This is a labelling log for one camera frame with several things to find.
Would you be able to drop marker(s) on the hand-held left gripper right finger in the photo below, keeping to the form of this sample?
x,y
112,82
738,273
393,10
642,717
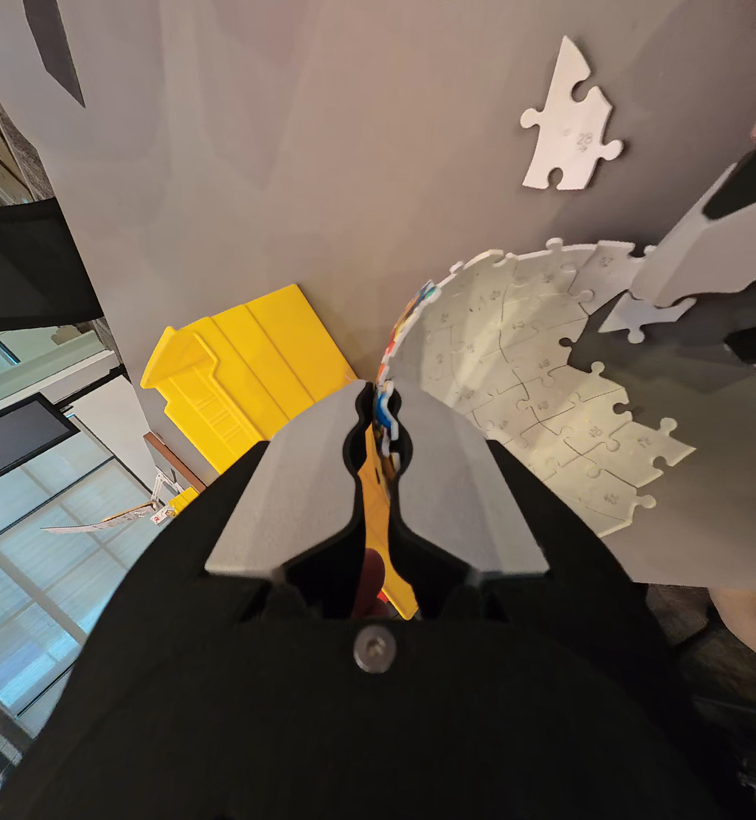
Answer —
x,y
461,493

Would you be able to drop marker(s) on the dark wall screen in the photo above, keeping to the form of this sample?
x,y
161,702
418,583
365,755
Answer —
x,y
13,439

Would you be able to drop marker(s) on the yellow plastic bin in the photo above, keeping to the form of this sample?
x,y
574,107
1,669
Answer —
x,y
250,359

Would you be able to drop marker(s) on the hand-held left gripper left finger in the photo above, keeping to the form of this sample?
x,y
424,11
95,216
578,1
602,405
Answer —
x,y
288,493

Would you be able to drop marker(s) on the white and orange flat tag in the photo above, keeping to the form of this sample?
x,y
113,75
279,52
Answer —
x,y
115,519

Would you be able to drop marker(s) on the white puzzle piece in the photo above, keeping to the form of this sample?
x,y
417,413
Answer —
x,y
570,128
634,317

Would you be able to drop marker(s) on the partly assembled puzzle ball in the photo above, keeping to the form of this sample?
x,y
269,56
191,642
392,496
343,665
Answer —
x,y
512,397

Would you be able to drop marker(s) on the person's left hand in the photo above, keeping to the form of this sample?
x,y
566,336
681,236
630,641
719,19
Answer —
x,y
368,580

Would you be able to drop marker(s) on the brown wooden furniture edge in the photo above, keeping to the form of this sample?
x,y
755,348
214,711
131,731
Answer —
x,y
173,458

